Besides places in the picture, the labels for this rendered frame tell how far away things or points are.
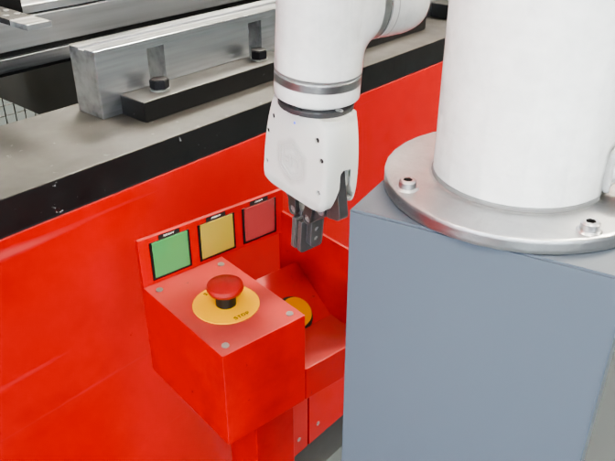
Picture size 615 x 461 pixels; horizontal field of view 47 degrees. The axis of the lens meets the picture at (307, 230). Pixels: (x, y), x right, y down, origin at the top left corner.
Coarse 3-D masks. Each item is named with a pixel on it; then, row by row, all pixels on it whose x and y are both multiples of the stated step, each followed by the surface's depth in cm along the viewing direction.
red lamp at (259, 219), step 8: (272, 200) 86; (248, 208) 84; (256, 208) 85; (264, 208) 86; (272, 208) 87; (248, 216) 85; (256, 216) 86; (264, 216) 87; (272, 216) 87; (248, 224) 85; (256, 224) 86; (264, 224) 87; (272, 224) 88; (248, 232) 86; (256, 232) 87; (264, 232) 88; (248, 240) 86
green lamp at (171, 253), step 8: (184, 232) 79; (160, 240) 78; (168, 240) 78; (176, 240) 79; (184, 240) 80; (152, 248) 77; (160, 248) 78; (168, 248) 79; (176, 248) 79; (184, 248) 80; (160, 256) 78; (168, 256) 79; (176, 256) 80; (184, 256) 81; (160, 264) 79; (168, 264) 80; (176, 264) 80; (184, 264) 81; (160, 272) 79; (168, 272) 80
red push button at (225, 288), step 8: (216, 280) 75; (224, 280) 75; (232, 280) 75; (240, 280) 75; (208, 288) 74; (216, 288) 74; (224, 288) 74; (232, 288) 74; (240, 288) 74; (216, 296) 74; (224, 296) 73; (232, 296) 74; (216, 304) 76; (224, 304) 75; (232, 304) 75
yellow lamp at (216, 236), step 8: (224, 216) 82; (208, 224) 81; (216, 224) 82; (224, 224) 83; (232, 224) 84; (200, 232) 81; (208, 232) 82; (216, 232) 82; (224, 232) 83; (232, 232) 84; (200, 240) 82; (208, 240) 82; (216, 240) 83; (224, 240) 84; (232, 240) 85; (208, 248) 83; (216, 248) 83; (224, 248) 84; (208, 256) 83
